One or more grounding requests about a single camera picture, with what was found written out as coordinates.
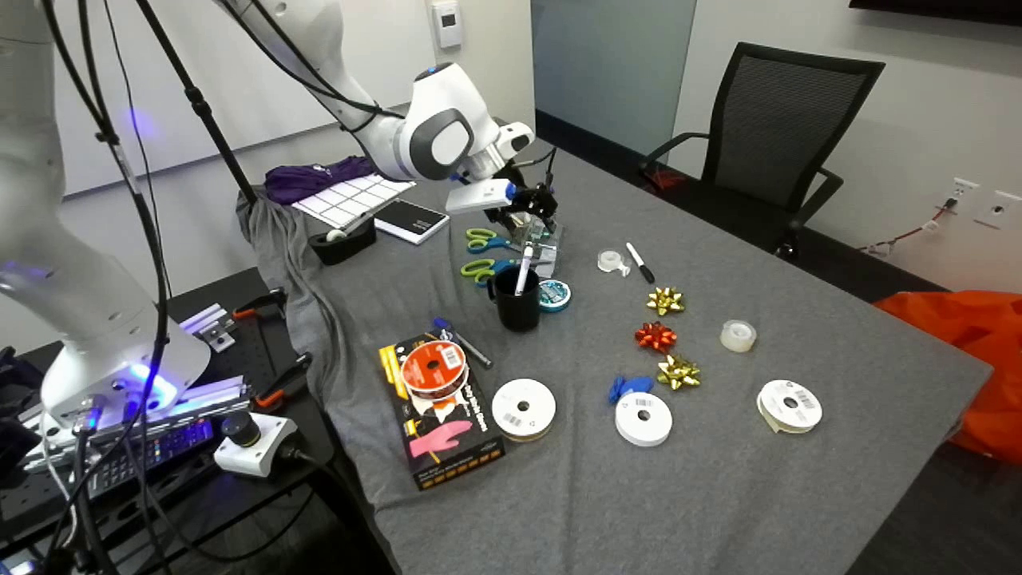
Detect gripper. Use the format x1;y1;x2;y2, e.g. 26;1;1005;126
485;164;559;239

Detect teal ribbon spool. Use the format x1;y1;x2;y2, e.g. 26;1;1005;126
537;280;573;314

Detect black mug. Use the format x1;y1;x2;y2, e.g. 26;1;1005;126
487;266;542;333

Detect black notebook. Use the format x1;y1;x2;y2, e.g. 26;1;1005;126
374;199;450;245

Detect black marker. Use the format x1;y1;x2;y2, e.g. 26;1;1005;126
625;242;656;285

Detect blue pen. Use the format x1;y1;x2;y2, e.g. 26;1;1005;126
432;317;494;370

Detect gold gift bow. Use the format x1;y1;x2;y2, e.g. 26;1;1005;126
646;287;687;317
656;354;703;391

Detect sheet of white labels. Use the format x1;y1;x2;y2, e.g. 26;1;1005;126
292;174;417;229

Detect orange ribbon spool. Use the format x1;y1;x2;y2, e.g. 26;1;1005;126
400;340;469;401

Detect red gift bow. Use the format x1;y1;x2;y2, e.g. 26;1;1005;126
635;321;679;354

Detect black tape dispenser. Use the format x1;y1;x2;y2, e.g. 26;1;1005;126
308;216;378;267

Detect white ribbon spool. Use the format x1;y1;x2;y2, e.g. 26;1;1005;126
756;379;824;435
491;379;557;443
615;391;674;448

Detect blue gift bow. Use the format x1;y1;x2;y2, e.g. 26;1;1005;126
608;375;655;405

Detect purple cloth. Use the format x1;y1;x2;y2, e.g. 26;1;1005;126
264;157;378;205

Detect black glove box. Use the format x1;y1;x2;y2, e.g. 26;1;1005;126
378;331;507;492

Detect black office chair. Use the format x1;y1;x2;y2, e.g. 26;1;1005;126
638;42;886;261

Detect orange black clamp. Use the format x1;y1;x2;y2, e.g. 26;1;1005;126
231;287;289;322
253;351;315;413

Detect grey table cloth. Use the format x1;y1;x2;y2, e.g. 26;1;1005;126
236;144;994;575

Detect whiteboard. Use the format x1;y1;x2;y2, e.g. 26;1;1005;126
54;0;438;197

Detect emergency stop button box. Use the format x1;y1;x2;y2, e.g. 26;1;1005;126
212;410;299;479

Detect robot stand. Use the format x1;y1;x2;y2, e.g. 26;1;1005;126
0;268;384;575

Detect black keyboard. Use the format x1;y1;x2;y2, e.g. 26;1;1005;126
84;418;216;500

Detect orange bag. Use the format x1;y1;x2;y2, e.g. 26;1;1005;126
872;290;1022;466

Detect green handled scissors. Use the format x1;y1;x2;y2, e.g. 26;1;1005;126
460;257;521;287
466;228;521;256

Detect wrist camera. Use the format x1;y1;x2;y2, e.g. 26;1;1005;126
446;179;517;214

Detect white wall thermostat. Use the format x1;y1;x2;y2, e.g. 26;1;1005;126
431;0;465;51

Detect black cable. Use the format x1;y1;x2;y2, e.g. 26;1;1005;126
278;444;386;575

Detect aluminium bracket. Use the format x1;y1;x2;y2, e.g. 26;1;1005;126
179;303;237;353

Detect red cable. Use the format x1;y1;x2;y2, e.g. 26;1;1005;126
858;200;959;257

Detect wall monitor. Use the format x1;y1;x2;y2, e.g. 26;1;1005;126
848;0;1022;26

